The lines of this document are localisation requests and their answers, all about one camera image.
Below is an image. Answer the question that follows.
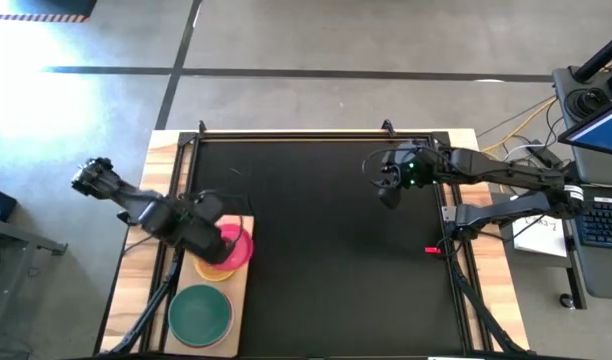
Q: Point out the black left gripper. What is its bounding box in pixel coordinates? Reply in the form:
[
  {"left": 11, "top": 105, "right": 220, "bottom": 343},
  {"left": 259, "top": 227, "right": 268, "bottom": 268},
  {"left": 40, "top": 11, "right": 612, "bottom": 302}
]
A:
[{"left": 181, "top": 192, "right": 235, "bottom": 267}]

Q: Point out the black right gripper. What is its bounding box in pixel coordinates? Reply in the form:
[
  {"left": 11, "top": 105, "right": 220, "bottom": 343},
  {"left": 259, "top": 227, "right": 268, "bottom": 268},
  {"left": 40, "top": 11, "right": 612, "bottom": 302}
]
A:
[{"left": 376, "top": 142, "right": 440, "bottom": 212}]

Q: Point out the pink translucent plastic bowl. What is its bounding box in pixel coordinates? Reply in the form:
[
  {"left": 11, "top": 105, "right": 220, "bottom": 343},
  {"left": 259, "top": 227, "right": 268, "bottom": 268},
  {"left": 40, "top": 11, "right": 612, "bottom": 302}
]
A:
[{"left": 211, "top": 222, "right": 256, "bottom": 273}]

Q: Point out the red translucent plastic bowl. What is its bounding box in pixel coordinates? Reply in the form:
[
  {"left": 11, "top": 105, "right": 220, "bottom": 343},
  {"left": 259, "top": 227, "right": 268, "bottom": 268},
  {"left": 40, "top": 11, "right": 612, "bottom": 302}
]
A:
[{"left": 192, "top": 256, "right": 238, "bottom": 284}]

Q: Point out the green translucent plastic bowl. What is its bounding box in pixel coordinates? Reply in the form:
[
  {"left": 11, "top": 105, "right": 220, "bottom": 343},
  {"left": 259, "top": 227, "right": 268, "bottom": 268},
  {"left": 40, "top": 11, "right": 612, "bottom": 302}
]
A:
[{"left": 167, "top": 284, "right": 233, "bottom": 349}]

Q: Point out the wooden shelf board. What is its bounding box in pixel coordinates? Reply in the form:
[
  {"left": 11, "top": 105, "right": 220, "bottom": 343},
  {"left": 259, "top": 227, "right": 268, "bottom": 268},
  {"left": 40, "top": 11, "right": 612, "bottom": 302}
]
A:
[{"left": 162, "top": 213, "right": 255, "bottom": 359}]

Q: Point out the black table mat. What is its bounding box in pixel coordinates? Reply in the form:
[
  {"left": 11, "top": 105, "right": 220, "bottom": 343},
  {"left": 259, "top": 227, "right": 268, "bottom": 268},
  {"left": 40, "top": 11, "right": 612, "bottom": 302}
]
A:
[{"left": 187, "top": 138, "right": 468, "bottom": 357}]

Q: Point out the black power strip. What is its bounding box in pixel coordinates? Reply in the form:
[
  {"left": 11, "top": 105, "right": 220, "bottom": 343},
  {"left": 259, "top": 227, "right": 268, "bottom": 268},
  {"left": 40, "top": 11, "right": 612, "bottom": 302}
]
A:
[{"left": 527, "top": 138, "right": 563, "bottom": 172}]

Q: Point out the white paper sheet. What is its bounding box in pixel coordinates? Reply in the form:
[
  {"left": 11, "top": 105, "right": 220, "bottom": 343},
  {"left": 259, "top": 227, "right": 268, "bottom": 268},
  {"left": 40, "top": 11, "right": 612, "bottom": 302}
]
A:
[{"left": 510, "top": 213, "right": 570, "bottom": 259}]

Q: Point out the grey desk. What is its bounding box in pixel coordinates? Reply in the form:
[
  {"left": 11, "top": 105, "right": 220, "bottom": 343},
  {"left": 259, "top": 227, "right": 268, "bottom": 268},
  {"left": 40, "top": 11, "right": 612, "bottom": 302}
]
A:
[{"left": 0, "top": 214, "right": 70, "bottom": 360}]

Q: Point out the computer monitor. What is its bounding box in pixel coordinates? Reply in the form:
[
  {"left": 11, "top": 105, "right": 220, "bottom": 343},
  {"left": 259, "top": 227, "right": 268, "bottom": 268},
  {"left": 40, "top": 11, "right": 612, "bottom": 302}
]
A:
[{"left": 557, "top": 93, "right": 612, "bottom": 159}]

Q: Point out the black keyboard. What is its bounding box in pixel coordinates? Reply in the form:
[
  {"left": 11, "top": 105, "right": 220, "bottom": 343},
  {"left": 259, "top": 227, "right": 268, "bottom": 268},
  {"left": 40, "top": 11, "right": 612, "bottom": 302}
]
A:
[{"left": 575, "top": 197, "right": 612, "bottom": 251}]

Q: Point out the grey equipment cart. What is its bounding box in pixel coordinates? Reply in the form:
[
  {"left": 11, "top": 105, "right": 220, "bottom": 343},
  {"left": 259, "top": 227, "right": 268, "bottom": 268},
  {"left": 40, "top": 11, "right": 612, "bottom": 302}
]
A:
[{"left": 550, "top": 64, "right": 612, "bottom": 302}]

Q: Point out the black pole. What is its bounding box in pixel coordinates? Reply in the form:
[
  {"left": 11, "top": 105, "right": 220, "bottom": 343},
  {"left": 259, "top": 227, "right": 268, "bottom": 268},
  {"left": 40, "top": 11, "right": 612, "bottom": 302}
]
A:
[{"left": 571, "top": 28, "right": 612, "bottom": 84}]

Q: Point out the dark floor mat striped edge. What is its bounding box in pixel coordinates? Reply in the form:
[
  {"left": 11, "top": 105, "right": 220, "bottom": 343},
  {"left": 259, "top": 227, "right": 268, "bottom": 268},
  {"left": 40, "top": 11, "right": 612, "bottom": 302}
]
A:
[{"left": 0, "top": 0, "right": 98, "bottom": 24}]

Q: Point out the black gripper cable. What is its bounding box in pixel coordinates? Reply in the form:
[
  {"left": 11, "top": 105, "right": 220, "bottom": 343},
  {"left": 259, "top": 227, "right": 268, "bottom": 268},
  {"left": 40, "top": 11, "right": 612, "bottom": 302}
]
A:
[{"left": 360, "top": 146, "right": 405, "bottom": 190}]

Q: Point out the black aluminium table frame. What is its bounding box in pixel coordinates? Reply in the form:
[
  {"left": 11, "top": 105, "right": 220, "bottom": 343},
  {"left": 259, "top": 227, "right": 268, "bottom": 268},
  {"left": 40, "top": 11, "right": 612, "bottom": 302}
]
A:
[{"left": 92, "top": 119, "right": 535, "bottom": 360}]

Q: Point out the white floor cable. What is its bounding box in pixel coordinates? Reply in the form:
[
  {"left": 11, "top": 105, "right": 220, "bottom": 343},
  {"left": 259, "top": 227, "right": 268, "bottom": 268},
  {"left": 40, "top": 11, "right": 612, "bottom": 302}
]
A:
[{"left": 500, "top": 143, "right": 547, "bottom": 162}]

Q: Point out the yellow floor cable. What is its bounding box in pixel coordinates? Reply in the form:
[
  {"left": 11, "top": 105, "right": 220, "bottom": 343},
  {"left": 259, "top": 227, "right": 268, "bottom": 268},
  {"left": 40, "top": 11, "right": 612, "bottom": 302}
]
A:
[{"left": 479, "top": 96, "right": 558, "bottom": 154}]

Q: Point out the coiled black cable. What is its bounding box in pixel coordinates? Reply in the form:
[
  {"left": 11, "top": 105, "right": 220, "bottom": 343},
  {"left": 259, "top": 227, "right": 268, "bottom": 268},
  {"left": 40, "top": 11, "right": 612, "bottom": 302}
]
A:
[{"left": 564, "top": 86, "right": 611, "bottom": 120}]

